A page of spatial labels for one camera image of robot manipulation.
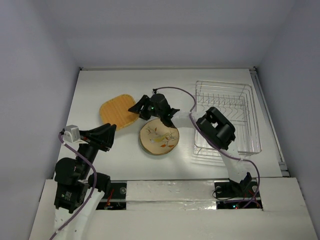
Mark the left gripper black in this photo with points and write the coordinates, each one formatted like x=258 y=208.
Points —
x=105 y=139

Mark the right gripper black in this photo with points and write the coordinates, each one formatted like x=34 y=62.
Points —
x=145 y=109

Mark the orange wicker plate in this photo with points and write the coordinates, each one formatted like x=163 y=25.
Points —
x=116 y=111

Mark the cream floral plate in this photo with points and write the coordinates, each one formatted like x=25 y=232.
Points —
x=155 y=126

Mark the teal floral plate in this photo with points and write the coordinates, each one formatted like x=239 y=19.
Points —
x=158 y=144

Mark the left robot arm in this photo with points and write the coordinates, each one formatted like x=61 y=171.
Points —
x=79 y=186

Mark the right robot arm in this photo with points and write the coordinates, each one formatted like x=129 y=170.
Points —
x=211 y=124

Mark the white foam strip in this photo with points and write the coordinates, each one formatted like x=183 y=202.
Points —
x=170 y=195

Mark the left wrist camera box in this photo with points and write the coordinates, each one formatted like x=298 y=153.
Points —
x=71 y=134

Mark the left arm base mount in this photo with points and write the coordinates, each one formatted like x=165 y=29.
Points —
x=116 y=199

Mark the metal wire dish rack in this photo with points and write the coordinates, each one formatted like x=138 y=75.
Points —
x=235 y=101

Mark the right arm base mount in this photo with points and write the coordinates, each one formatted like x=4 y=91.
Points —
x=227 y=198

